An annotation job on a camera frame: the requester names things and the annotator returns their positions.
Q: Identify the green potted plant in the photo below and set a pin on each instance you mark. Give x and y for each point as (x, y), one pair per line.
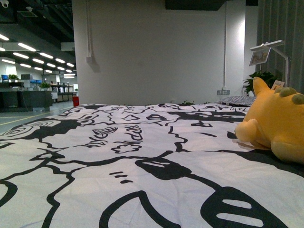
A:
(266, 76)

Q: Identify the yellow dinosaur plush toy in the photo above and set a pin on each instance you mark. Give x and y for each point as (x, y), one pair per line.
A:
(276, 121)

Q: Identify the red bin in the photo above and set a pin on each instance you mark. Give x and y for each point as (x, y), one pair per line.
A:
(75, 101)

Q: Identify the dark counter desk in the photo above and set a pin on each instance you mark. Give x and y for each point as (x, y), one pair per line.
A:
(15, 98)

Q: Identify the orange paper tag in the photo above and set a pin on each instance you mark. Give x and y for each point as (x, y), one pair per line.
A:
(277, 84)

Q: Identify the wall power socket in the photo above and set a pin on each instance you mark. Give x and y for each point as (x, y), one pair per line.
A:
(223, 92)

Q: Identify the striped pillow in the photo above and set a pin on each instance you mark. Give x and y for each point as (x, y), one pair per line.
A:
(238, 100)

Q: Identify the black and white bedspread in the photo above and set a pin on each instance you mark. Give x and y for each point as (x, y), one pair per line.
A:
(157, 166)

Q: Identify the white desk lamp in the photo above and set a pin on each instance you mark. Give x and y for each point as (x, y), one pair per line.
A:
(273, 46)

